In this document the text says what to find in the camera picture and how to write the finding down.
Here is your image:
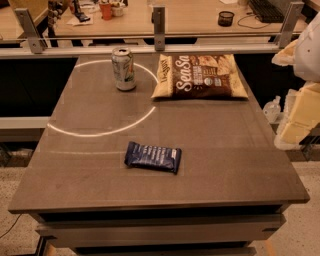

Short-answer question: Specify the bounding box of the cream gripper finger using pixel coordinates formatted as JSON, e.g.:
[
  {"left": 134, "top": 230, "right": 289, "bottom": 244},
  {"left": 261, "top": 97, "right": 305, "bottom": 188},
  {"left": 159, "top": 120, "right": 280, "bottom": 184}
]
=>
[
  {"left": 274, "top": 82, "right": 320, "bottom": 149},
  {"left": 271, "top": 40, "right": 298, "bottom": 66}
]

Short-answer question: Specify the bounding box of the blue rxbar blueberry wrapper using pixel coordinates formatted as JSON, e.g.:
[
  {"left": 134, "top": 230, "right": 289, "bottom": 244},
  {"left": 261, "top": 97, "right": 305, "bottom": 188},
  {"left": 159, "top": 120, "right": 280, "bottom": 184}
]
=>
[{"left": 124, "top": 142, "right": 182, "bottom": 174}]

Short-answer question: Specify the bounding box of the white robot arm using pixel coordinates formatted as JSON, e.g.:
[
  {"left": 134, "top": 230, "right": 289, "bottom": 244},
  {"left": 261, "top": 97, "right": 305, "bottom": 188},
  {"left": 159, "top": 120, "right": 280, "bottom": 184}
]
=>
[{"left": 272, "top": 13, "right": 320, "bottom": 150}]

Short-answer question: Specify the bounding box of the brown sea salt chip bag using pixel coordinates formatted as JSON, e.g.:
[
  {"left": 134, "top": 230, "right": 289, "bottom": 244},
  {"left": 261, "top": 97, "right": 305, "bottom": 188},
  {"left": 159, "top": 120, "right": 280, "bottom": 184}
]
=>
[{"left": 152, "top": 54, "right": 248, "bottom": 99}]

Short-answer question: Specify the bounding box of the clear plastic bottle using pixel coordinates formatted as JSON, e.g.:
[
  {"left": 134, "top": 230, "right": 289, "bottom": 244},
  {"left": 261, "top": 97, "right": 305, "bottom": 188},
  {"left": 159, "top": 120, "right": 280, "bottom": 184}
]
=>
[{"left": 263, "top": 96, "right": 281, "bottom": 123}]

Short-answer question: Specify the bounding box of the black keyboard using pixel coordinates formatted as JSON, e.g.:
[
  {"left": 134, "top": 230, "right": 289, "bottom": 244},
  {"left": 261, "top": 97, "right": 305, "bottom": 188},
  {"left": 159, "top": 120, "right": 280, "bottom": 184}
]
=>
[{"left": 249, "top": 0, "right": 284, "bottom": 23}]

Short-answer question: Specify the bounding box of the black mesh cup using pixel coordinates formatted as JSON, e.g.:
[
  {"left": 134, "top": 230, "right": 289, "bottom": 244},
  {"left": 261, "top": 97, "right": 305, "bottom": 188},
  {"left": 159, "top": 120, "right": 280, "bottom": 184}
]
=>
[{"left": 218, "top": 11, "right": 234, "bottom": 27}]

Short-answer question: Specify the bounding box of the silver green soda can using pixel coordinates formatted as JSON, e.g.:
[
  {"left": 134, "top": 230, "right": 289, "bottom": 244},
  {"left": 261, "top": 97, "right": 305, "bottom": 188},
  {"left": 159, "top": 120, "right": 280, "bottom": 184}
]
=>
[{"left": 111, "top": 47, "right": 135, "bottom": 91}]

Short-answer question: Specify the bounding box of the white bowl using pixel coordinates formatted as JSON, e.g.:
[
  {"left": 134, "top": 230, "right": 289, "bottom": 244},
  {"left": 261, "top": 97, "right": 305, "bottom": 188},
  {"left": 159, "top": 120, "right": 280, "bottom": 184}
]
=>
[{"left": 111, "top": 6, "right": 124, "bottom": 17}]

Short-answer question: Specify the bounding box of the orange cup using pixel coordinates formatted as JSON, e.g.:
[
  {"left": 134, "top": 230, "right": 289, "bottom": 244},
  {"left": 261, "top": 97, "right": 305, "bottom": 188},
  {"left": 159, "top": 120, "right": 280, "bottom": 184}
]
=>
[{"left": 99, "top": 3, "right": 112, "bottom": 20}]

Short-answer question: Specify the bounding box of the black cable on desk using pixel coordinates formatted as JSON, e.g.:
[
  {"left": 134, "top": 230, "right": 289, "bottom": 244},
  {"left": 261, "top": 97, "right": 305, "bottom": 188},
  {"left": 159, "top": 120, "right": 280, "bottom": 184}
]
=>
[{"left": 236, "top": 12, "right": 272, "bottom": 30}]

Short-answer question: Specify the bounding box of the metal guard rail frame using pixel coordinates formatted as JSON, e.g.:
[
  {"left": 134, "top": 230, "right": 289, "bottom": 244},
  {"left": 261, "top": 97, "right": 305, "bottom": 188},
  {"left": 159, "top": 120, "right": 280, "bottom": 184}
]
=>
[{"left": 0, "top": 0, "right": 307, "bottom": 59}]

